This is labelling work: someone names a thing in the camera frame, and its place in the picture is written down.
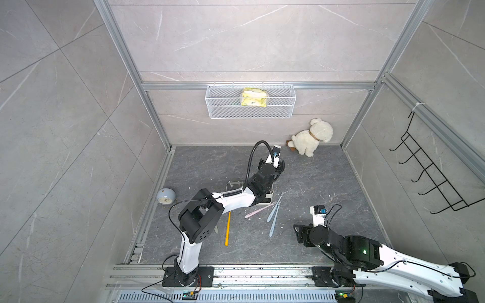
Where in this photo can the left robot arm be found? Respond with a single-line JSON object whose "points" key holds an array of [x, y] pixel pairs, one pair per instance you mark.
{"points": [[198, 219]]}

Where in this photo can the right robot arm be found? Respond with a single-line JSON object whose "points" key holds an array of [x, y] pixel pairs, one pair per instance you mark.
{"points": [[359, 261]]}

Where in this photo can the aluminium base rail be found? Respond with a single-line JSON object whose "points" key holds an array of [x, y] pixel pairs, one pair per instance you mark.
{"points": [[238, 283]]}

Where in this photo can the white plush dog toy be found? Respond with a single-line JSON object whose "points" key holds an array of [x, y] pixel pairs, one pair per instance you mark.
{"points": [[307, 141]]}

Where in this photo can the yellow packet in basket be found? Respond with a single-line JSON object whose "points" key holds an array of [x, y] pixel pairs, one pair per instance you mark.
{"points": [[253, 97]]}

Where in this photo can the white wire wall basket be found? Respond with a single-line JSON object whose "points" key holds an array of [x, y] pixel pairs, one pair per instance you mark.
{"points": [[223, 102]]}

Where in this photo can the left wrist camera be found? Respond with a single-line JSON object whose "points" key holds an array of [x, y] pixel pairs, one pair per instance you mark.
{"points": [[276, 155]]}

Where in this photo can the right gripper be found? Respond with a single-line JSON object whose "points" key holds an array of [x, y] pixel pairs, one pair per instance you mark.
{"points": [[303, 230]]}

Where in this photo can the black wall hook rack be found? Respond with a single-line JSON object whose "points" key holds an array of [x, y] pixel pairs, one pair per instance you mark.
{"points": [[454, 201]]}

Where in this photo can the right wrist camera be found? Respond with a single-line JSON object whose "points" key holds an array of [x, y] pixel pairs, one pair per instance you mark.
{"points": [[319, 215]]}

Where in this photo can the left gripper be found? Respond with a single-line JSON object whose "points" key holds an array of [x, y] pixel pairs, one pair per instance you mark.
{"points": [[276, 170]]}

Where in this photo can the yellow toothbrush pink bristles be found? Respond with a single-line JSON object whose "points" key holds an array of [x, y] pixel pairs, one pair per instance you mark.
{"points": [[228, 227]]}

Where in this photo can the light blue toothbrush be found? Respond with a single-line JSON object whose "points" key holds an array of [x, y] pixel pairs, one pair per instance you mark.
{"points": [[274, 220], [272, 213]]}

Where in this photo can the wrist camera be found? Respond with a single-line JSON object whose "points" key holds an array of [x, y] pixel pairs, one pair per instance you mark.
{"points": [[319, 215], [276, 155]]}

